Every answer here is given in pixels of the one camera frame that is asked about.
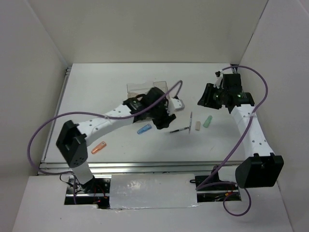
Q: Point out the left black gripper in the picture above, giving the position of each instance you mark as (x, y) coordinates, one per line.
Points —
(166, 120)

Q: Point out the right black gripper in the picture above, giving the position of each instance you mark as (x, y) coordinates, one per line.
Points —
(206, 99)

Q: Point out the black gel pen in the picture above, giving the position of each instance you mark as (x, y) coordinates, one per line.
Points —
(178, 130)

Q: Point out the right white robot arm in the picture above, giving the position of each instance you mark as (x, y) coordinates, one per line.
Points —
(261, 167)

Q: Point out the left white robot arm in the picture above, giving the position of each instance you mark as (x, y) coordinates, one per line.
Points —
(75, 138)

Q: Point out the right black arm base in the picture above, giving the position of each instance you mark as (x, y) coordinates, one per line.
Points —
(214, 184)

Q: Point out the tiered clear stationery organizer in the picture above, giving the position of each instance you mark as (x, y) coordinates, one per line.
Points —
(135, 89)

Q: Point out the blue transparent case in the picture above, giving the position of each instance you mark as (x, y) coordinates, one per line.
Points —
(144, 129)

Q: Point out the clear pen tray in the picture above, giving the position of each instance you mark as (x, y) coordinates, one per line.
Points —
(162, 85)

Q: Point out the beige eraser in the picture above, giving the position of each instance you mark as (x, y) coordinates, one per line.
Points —
(198, 126)

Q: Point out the orange transparent case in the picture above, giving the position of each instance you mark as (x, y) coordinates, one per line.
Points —
(99, 147)

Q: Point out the white foil sheet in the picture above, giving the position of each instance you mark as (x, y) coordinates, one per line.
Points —
(152, 191)

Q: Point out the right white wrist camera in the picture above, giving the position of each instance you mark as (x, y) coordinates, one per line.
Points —
(219, 75)

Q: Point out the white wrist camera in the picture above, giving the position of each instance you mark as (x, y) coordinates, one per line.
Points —
(219, 75)
(175, 105)

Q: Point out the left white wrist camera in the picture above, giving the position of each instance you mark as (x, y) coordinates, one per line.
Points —
(175, 105)

